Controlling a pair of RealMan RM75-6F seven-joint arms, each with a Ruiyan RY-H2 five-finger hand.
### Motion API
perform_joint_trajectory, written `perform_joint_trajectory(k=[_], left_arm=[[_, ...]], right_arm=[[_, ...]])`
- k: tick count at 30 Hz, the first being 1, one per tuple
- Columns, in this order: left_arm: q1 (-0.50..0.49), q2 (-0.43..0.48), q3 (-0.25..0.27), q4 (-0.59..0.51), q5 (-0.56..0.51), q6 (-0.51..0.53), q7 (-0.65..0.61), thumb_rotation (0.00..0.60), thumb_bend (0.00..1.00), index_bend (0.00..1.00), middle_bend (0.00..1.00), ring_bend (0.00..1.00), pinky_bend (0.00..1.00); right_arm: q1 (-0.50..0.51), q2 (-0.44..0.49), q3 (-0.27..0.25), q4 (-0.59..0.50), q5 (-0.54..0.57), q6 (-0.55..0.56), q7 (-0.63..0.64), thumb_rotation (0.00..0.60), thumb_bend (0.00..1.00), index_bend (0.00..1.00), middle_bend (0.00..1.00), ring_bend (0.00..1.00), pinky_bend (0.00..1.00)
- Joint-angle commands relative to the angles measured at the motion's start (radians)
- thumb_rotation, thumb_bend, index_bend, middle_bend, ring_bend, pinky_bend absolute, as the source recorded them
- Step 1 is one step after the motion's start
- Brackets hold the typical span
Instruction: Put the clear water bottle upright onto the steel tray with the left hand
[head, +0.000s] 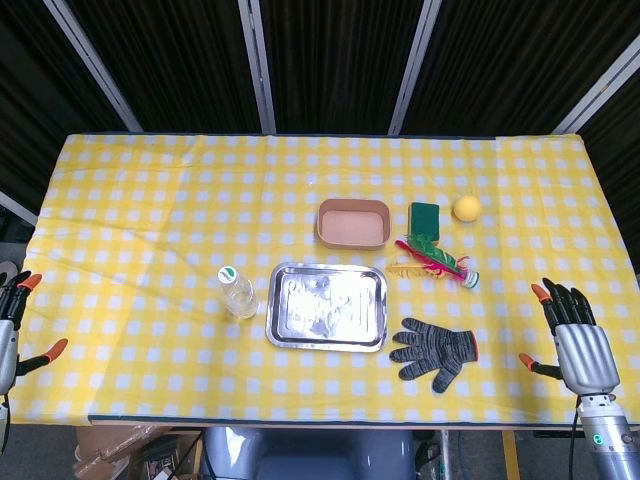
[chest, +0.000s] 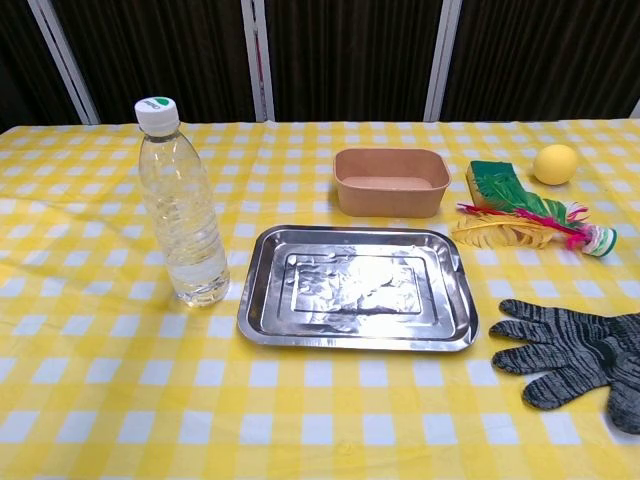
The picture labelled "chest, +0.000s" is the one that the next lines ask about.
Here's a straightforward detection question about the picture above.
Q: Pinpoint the yellow ball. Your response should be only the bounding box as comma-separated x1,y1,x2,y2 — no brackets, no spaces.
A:
532,143,579,187

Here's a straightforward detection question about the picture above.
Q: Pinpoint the white metal frame post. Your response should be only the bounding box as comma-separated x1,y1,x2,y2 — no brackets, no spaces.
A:
27,0,101,125
423,0,464,123
241,0,276,123

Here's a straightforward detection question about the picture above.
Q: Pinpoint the green and yellow sponge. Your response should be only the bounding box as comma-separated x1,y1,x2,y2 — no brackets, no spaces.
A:
468,159,525,208

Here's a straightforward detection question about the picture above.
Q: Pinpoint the grey knit work glove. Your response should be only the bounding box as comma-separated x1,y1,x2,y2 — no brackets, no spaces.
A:
488,298,640,435

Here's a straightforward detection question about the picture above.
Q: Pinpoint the yellow checkered tablecloth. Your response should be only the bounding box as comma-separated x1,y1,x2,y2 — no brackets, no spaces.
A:
0,118,640,480

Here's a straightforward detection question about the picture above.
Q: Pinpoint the pink rectangular bowl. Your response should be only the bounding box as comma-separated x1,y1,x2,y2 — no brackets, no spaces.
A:
333,147,452,219

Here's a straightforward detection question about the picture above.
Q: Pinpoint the clear plastic bottle green cap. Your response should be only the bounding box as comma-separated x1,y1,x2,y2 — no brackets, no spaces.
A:
133,95,232,308

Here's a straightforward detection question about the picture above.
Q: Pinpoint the rectangular metal tray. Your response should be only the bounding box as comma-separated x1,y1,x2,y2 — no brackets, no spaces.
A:
236,224,480,354

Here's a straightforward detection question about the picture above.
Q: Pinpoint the colourful feather shuttlecock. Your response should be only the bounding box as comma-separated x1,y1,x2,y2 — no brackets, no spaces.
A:
452,174,618,260

